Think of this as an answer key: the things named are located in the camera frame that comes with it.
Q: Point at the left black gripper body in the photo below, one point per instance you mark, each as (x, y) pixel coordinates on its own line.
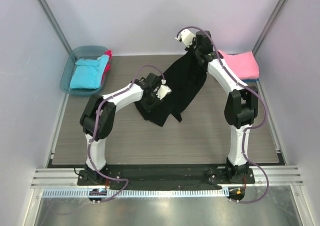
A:
(149, 104)

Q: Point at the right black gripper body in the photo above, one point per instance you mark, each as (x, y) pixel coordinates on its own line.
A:
(198, 54)

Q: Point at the black t shirt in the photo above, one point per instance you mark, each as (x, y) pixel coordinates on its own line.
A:
(185, 77)

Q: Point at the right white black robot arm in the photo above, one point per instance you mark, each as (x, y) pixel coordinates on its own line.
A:
(241, 107)

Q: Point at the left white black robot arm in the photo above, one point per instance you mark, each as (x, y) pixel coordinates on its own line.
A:
(98, 117)

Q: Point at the pink folded t shirt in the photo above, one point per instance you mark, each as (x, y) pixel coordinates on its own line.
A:
(243, 65)

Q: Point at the red t shirt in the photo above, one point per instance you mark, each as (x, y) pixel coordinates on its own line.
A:
(107, 67)

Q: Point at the blue folded t shirt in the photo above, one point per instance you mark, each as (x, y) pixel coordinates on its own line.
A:
(251, 80)

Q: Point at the light blue t shirt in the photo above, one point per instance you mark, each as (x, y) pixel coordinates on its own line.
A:
(89, 73)

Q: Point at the teal plastic basket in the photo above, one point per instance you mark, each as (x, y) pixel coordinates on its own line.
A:
(82, 52)

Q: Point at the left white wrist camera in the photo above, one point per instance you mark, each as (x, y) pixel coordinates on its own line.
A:
(163, 90)

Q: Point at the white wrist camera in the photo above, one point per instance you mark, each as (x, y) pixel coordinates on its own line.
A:
(186, 37)
(163, 90)

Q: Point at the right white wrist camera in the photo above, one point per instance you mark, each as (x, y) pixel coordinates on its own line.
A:
(186, 37)

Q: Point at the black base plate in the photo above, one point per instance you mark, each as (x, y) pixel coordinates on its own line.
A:
(166, 177)

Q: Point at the white slotted cable duct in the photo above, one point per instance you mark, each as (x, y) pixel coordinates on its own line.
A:
(102, 193)

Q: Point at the left aluminium corner post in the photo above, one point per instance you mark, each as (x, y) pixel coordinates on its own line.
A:
(52, 20)

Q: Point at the aluminium corner post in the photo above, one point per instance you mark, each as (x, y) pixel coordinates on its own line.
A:
(52, 20)
(269, 24)

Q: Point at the right aluminium corner post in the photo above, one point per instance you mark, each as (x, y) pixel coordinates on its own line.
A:
(269, 24)

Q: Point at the aluminium rail beam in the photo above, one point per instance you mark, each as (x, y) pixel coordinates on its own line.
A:
(284, 175)

